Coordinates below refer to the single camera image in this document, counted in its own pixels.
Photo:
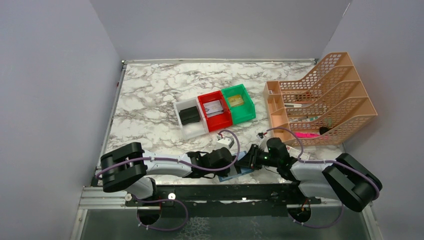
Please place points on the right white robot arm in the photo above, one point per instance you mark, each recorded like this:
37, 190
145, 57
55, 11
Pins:
343, 179

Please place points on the white plastic bin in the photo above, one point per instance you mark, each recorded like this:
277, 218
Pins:
191, 130

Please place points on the black wallet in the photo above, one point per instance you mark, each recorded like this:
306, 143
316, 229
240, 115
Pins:
189, 115

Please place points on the black mounting rail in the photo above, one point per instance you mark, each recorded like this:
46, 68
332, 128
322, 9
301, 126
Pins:
223, 200

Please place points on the green plastic bin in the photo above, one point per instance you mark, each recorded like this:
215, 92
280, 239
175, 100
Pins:
245, 112

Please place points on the pens in organizer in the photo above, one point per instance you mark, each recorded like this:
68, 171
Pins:
306, 118

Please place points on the red plastic bin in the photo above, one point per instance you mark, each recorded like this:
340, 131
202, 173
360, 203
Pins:
217, 121

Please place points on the stack of cards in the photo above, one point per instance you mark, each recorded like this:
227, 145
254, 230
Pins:
213, 108

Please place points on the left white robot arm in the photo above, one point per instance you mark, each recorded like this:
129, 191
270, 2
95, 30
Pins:
130, 168

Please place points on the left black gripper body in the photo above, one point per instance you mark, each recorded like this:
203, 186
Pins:
216, 158

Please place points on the pink marker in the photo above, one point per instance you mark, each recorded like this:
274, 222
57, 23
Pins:
303, 135

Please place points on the white red box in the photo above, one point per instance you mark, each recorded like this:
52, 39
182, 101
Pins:
293, 152

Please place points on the blue card holder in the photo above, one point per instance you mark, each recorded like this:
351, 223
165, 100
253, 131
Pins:
235, 172

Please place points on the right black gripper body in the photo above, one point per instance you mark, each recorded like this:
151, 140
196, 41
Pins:
253, 158

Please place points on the orange file organizer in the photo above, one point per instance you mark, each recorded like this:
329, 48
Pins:
336, 94

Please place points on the gold credit card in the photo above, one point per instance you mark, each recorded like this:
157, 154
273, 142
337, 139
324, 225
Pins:
235, 101

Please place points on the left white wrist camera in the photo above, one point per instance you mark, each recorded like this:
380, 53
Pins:
225, 142

